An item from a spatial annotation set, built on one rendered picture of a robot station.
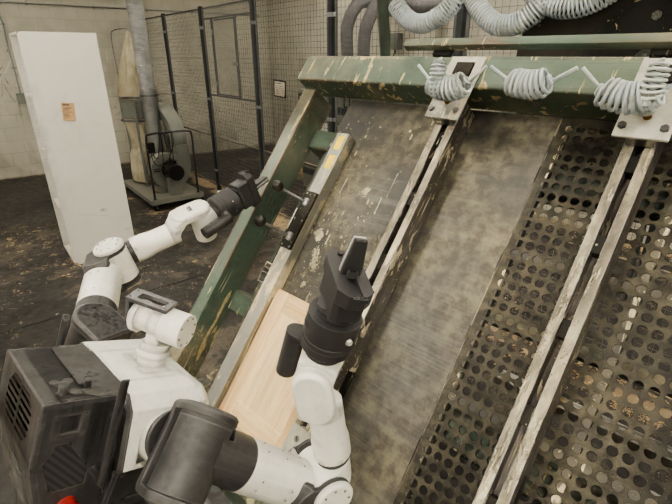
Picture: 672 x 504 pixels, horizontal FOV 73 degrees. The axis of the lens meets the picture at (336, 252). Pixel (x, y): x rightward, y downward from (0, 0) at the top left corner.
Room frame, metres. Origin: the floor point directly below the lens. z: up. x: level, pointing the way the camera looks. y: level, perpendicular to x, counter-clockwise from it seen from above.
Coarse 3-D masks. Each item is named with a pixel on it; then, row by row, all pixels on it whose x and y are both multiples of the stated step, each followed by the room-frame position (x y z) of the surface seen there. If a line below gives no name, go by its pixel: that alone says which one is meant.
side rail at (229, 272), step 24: (312, 96) 1.70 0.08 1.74; (312, 120) 1.70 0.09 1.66; (288, 144) 1.62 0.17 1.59; (264, 168) 1.60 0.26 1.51; (288, 168) 1.61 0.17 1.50; (264, 192) 1.53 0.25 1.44; (240, 216) 1.51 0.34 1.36; (240, 240) 1.45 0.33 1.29; (264, 240) 1.52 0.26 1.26; (216, 264) 1.42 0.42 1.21; (240, 264) 1.44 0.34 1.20; (216, 288) 1.37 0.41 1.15; (240, 288) 1.43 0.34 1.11; (192, 312) 1.34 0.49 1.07; (216, 312) 1.36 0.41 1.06; (192, 336) 1.29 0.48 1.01; (192, 360) 1.28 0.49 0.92
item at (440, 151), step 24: (432, 72) 1.18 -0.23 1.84; (456, 120) 1.21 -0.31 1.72; (432, 144) 1.23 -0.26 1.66; (456, 144) 1.25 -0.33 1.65; (432, 168) 1.18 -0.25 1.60; (408, 192) 1.17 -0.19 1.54; (432, 192) 1.17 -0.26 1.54; (408, 216) 1.12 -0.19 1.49; (384, 240) 1.11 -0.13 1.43; (408, 240) 1.11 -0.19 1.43; (384, 264) 1.06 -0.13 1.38; (384, 288) 1.04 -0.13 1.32; (360, 336) 0.97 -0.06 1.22; (360, 360) 0.97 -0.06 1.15; (336, 384) 0.91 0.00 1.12
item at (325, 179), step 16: (352, 144) 1.50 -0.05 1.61; (336, 160) 1.44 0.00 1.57; (320, 176) 1.44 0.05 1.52; (336, 176) 1.44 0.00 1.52; (320, 192) 1.39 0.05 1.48; (320, 208) 1.39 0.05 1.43; (304, 224) 1.34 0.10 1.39; (304, 240) 1.34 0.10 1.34; (288, 256) 1.29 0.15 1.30; (272, 272) 1.28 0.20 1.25; (288, 272) 1.29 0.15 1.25; (272, 288) 1.24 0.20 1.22; (256, 304) 1.23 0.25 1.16; (256, 320) 1.19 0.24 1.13; (240, 336) 1.18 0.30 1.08; (240, 352) 1.14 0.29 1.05; (224, 368) 1.13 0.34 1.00; (224, 384) 1.09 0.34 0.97
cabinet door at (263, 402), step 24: (288, 312) 1.17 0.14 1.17; (264, 336) 1.16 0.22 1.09; (264, 360) 1.11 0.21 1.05; (240, 384) 1.09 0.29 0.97; (264, 384) 1.05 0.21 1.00; (288, 384) 1.01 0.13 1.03; (240, 408) 1.03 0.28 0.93; (264, 408) 1.00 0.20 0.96; (288, 408) 0.97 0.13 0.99; (264, 432) 0.95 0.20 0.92; (288, 432) 0.92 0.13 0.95
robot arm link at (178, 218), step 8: (200, 200) 1.26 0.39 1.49; (176, 208) 1.23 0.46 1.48; (184, 208) 1.23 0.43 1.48; (192, 208) 1.23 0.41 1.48; (200, 208) 1.23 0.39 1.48; (208, 208) 1.24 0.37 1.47; (168, 216) 1.22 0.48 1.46; (176, 216) 1.20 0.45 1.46; (184, 216) 1.20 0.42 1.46; (192, 216) 1.21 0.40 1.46; (200, 216) 1.22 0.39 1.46; (168, 224) 1.20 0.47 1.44; (176, 224) 1.19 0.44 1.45; (184, 224) 1.20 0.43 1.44; (176, 232) 1.19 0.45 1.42; (176, 240) 1.19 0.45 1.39
